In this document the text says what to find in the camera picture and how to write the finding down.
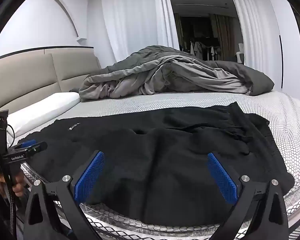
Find beige padded headboard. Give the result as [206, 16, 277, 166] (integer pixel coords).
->
[0, 45, 102, 120]

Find honeycomb patterned mattress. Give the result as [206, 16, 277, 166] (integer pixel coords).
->
[5, 90, 300, 240]

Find grey duvet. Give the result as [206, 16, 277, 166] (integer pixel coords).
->
[69, 45, 275, 102]

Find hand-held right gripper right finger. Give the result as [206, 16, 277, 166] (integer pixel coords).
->
[207, 152, 290, 240]

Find clothes rack with garments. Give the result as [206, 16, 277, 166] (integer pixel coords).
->
[187, 39, 219, 57]

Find white cabinet door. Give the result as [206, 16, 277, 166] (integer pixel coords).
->
[265, 0, 300, 100]

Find white sheer curtain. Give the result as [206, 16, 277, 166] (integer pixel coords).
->
[226, 0, 271, 66]
[100, 0, 180, 61]

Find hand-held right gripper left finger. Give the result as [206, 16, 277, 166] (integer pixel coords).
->
[24, 150, 105, 240]

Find brown curtain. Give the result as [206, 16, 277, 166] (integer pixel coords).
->
[210, 14, 240, 62]

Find black pants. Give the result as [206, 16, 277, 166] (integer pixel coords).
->
[19, 102, 295, 228]

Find black braided cable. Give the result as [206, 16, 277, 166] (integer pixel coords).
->
[0, 131, 18, 238]

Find white chair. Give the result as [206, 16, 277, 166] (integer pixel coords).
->
[237, 43, 245, 64]

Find white pillow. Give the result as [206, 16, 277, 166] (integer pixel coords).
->
[6, 92, 81, 138]

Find person's left hand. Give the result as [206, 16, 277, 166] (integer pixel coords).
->
[0, 169, 25, 193]

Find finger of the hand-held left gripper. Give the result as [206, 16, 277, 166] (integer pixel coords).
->
[16, 139, 38, 150]
[24, 141, 48, 155]

